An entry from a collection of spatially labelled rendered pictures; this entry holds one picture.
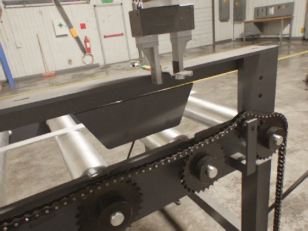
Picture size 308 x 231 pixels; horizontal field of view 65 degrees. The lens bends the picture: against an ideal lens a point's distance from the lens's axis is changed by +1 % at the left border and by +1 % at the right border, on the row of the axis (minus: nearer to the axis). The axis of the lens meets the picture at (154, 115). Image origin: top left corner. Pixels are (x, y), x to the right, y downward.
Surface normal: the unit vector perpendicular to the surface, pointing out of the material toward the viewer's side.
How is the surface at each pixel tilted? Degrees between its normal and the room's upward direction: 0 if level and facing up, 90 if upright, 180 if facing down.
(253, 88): 90
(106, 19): 90
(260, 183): 90
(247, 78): 90
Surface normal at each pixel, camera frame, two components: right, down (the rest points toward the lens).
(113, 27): 0.49, 0.25
